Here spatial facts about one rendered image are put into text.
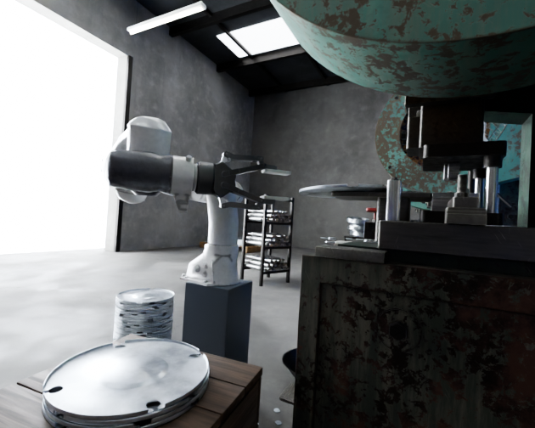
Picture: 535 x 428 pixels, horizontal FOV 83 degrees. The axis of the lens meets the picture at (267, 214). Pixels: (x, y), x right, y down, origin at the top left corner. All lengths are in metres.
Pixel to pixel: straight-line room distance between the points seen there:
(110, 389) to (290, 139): 8.09
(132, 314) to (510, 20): 1.64
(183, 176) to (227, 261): 0.50
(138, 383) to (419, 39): 0.70
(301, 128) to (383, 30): 7.97
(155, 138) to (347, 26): 0.46
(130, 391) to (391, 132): 2.09
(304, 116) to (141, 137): 7.87
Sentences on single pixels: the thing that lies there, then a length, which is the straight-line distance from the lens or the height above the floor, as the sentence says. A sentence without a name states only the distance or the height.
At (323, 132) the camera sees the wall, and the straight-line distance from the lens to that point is 8.21.
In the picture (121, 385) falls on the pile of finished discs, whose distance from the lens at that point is 0.67.
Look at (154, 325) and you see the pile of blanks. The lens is 1.70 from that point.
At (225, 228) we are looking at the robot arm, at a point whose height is 0.65.
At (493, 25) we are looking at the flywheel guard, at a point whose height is 0.93.
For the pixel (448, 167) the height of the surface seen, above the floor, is 0.85.
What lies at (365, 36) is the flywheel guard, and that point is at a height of 0.95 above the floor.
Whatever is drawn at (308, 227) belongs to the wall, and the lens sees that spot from 7.94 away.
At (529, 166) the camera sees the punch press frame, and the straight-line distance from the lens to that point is 1.04.
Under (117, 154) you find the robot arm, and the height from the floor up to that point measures 0.80.
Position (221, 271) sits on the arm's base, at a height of 0.50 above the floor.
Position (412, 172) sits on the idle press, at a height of 1.06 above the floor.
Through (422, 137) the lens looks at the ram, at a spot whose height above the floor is 0.91.
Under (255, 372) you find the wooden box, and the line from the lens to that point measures 0.76.
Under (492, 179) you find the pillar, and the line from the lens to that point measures 0.81.
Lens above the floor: 0.69
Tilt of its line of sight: 1 degrees up
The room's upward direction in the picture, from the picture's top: 3 degrees clockwise
